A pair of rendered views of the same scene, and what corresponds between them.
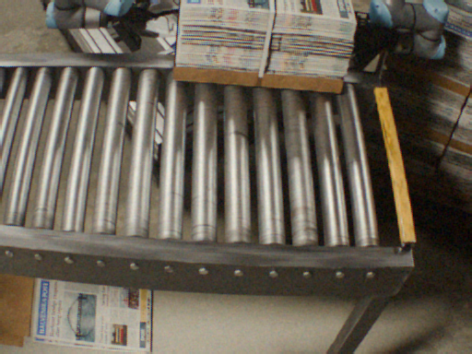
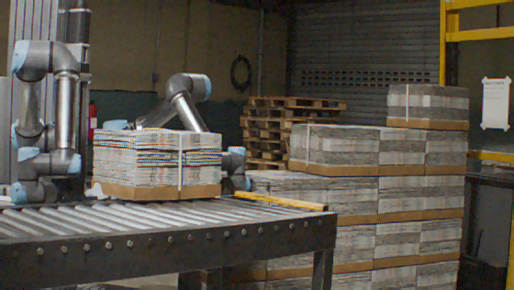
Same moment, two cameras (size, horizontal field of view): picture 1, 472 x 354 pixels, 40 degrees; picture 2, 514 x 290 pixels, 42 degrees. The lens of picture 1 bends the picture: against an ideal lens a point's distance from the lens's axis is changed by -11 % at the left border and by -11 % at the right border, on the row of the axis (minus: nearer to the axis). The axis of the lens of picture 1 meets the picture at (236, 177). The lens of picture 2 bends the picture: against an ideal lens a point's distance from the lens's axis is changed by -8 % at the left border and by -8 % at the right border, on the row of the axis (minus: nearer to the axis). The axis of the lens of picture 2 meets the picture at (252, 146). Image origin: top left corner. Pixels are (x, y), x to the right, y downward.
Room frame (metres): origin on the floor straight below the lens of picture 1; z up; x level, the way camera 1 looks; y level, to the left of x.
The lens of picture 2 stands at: (-1.00, 1.13, 1.12)
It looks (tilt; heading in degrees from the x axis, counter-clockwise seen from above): 3 degrees down; 326
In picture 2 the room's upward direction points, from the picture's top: 2 degrees clockwise
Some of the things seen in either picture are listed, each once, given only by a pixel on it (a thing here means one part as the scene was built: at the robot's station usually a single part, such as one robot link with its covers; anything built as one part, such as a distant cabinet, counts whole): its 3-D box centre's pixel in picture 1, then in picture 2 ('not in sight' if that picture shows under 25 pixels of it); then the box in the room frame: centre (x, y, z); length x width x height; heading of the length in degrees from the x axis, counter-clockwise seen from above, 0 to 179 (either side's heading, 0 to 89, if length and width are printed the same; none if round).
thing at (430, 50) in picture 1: (425, 43); (236, 184); (1.43, -0.43, 0.81); 0.11 x 0.08 x 0.09; 100
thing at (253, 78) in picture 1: (256, 39); (155, 188); (1.27, 0.01, 0.83); 0.28 x 0.06 x 0.04; 10
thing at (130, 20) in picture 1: (126, 12); (67, 190); (1.30, 0.34, 0.82); 0.12 x 0.08 x 0.09; 99
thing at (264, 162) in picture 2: not in sight; (293, 143); (7.11, -5.02, 0.65); 1.33 x 0.94 x 1.30; 103
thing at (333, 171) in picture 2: not in sight; (332, 167); (1.61, -1.10, 0.86); 0.38 x 0.29 x 0.04; 172
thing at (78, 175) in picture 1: (83, 147); (115, 223); (0.90, 0.33, 0.77); 0.47 x 0.05 x 0.05; 9
